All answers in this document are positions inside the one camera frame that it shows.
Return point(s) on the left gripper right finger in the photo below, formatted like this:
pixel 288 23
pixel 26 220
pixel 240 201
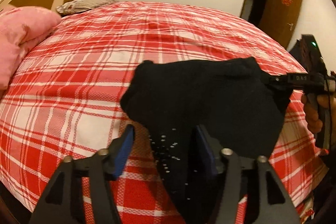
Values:
pixel 253 178

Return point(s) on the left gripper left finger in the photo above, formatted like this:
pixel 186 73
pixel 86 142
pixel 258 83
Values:
pixel 62 199

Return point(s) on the black pants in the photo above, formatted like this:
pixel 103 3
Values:
pixel 232 99

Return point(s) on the person's right hand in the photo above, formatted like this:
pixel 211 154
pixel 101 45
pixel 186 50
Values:
pixel 314 123

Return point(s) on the red plaid bed sheet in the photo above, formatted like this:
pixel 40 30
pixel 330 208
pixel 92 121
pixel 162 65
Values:
pixel 63 99

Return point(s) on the brown wooden door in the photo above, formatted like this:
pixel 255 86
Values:
pixel 275 18

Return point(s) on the pink folded quilt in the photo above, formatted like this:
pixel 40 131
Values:
pixel 22 29

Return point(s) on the striped grey pillow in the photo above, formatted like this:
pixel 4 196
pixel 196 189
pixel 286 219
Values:
pixel 79 6

